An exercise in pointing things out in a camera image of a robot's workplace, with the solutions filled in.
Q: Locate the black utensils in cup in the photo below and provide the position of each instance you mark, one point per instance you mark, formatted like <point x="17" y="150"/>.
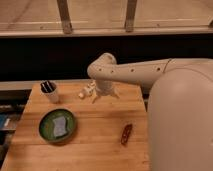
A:
<point x="47" y="87"/>

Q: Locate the grey sponge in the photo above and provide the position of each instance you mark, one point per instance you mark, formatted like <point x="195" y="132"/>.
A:
<point x="59" y="126"/>

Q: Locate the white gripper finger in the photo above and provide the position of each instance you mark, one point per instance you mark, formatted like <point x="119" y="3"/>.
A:
<point x="113" y="94"/>
<point x="95" y="99"/>

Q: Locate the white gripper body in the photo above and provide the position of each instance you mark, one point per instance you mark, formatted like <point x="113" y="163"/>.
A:
<point x="104" y="88"/>

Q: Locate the small clear bottle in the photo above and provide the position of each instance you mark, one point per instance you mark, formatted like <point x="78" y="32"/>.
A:
<point x="87" y="91"/>

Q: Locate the green round plate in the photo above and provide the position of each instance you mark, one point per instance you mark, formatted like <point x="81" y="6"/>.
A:
<point x="46" y="125"/>

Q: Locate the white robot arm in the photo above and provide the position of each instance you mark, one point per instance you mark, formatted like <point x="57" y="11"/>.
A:
<point x="180" y="107"/>

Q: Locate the red brown chili pepper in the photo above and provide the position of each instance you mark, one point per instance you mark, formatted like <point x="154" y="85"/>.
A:
<point x="126" y="133"/>

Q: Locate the white cup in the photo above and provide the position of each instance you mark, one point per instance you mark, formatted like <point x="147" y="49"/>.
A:
<point x="53" y="97"/>

